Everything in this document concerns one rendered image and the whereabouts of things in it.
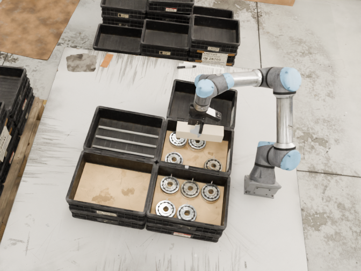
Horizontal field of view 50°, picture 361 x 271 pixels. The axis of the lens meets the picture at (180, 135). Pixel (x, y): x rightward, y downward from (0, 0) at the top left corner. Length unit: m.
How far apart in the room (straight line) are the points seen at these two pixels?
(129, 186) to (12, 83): 1.48
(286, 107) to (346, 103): 1.99
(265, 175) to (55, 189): 1.17
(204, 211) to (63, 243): 0.74
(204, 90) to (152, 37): 1.82
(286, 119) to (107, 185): 0.99
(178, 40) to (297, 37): 1.48
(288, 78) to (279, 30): 2.45
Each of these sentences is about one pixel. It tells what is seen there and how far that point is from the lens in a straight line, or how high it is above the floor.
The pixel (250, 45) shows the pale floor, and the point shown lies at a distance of 4.12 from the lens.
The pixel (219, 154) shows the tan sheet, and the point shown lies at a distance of 2.24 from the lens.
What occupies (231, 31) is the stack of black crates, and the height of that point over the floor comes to 0.49.
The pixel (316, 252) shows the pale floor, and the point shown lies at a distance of 3.11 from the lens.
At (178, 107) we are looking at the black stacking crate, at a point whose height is 0.83.
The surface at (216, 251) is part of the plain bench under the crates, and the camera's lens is 2.14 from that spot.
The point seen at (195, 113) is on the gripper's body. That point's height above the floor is 1.24.
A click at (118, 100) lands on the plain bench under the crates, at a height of 0.70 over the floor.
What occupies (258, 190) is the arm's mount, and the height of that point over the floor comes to 0.78.
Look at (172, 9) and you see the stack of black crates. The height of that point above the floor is 0.52.
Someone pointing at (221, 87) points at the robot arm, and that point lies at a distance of 1.76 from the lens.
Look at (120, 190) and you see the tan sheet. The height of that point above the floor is 0.83.
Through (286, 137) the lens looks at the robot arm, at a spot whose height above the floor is 1.11.
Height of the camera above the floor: 2.72
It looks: 56 degrees down
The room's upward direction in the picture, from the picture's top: 10 degrees clockwise
